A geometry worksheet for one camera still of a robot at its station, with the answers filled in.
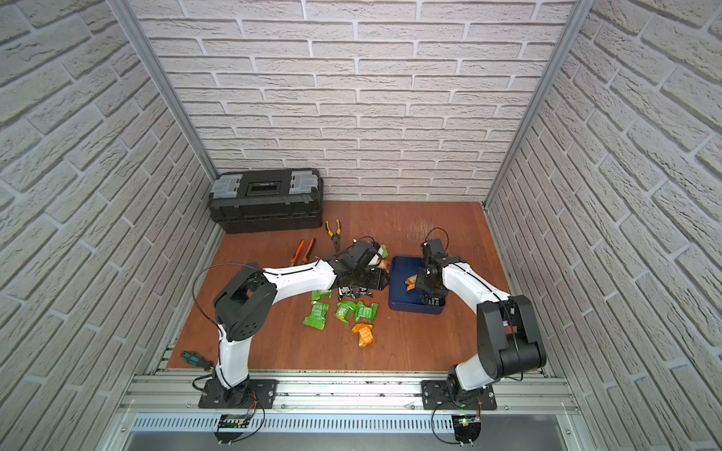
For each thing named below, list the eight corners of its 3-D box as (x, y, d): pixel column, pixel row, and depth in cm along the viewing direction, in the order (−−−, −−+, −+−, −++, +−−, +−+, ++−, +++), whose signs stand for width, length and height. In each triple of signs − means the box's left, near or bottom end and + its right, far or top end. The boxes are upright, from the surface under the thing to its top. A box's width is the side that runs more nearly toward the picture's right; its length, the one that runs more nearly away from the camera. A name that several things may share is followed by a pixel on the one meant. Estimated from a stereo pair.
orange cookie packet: (355, 348, 83) (355, 346, 81) (351, 328, 87) (351, 325, 85) (375, 343, 84) (375, 341, 82) (370, 323, 88) (370, 320, 86)
